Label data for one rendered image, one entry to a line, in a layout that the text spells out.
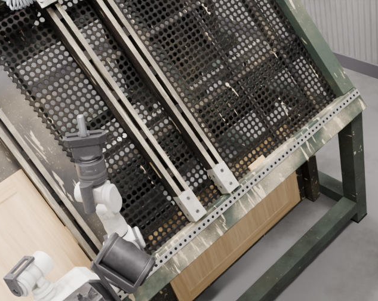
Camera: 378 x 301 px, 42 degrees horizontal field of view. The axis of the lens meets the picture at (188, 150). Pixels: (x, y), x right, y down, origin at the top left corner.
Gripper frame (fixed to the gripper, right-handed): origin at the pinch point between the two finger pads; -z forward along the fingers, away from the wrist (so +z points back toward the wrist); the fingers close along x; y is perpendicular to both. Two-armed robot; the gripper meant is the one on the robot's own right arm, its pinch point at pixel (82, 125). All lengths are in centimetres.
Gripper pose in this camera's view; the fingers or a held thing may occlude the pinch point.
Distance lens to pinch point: 146.8
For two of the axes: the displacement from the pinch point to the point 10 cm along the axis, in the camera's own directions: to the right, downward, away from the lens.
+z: 1.0, 8.9, 4.5
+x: -9.9, 1.3, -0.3
